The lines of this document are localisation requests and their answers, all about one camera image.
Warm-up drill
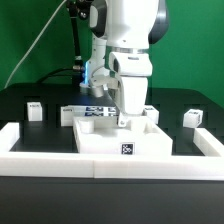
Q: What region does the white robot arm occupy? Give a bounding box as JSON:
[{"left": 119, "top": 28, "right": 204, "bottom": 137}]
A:
[{"left": 83, "top": 0, "right": 169, "bottom": 127}]

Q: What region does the AprilTag base sheet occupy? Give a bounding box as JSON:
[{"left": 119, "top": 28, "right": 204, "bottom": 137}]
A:
[{"left": 68, "top": 105, "right": 119, "bottom": 118}]

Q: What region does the white U-shaped fence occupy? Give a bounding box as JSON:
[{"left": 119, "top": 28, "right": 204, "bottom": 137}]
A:
[{"left": 0, "top": 122, "right": 224, "bottom": 181}]

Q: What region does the black cable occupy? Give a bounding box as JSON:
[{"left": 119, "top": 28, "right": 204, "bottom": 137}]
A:
[{"left": 35, "top": 67, "right": 75, "bottom": 84}]

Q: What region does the white square tabletop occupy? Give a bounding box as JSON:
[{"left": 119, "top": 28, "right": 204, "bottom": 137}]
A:
[{"left": 73, "top": 116, "right": 173, "bottom": 157}]

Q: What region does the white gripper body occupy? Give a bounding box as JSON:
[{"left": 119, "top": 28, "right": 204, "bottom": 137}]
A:
[{"left": 109, "top": 52, "right": 152, "bottom": 116}]

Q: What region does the white cable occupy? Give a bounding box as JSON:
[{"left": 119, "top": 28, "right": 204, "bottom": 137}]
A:
[{"left": 3, "top": 0, "right": 68, "bottom": 90}]

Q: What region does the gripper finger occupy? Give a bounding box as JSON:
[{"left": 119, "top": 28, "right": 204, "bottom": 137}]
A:
[{"left": 117, "top": 113, "right": 127, "bottom": 127}]

